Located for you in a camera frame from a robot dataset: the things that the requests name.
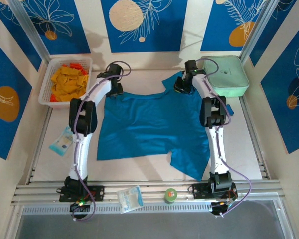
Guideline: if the aluminium frame post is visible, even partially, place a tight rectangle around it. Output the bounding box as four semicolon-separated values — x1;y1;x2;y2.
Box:
240;0;281;63
8;0;50;60

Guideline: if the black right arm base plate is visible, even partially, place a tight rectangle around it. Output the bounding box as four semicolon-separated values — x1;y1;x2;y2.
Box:
192;183;237;200

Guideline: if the blue t-shirt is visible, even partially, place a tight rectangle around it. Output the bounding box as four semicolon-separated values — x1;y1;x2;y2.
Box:
96;71;210;182

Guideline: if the mint green zip case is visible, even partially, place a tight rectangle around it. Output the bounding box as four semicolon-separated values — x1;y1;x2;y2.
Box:
201;55;250;98

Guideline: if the grey slotted cable duct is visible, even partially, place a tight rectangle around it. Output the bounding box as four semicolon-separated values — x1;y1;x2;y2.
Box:
22;202;277;216

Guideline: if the aluminium cross rail frame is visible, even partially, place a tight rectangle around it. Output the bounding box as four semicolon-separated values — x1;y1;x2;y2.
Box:
11;180;282;206

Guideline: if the clear wipes packet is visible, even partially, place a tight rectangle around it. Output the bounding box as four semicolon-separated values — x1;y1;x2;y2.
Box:
117;185;145;214

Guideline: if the light blue snack packet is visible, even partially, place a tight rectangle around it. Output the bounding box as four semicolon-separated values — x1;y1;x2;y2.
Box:
48;126;74;157

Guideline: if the aluminium side rail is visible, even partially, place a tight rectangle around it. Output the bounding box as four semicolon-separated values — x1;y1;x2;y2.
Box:
26;107;53;185
240;96;271;180

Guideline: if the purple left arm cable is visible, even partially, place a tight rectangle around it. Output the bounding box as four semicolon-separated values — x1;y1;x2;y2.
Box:
71;61;132;223

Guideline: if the blue floral wall poster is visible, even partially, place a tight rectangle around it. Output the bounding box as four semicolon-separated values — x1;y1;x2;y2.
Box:
0;0;42;72
101;0;189;53
22;0;92;55
249;0;299;67
0;36;33;160
260;23;299;154
200;0;274;52

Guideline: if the yellow cloths pile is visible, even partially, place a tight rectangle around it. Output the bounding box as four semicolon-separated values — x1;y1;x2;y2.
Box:
50;65;90;102

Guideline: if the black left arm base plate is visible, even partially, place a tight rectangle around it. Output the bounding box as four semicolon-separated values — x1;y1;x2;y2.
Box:
58;185;105;202

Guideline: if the white plastic basket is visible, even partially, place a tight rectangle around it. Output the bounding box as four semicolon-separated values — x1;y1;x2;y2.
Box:
37;55;93;109

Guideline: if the black controller board mount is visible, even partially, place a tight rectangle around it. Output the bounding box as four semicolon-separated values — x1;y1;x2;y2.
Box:
69;201;91;220
210;199;236;218

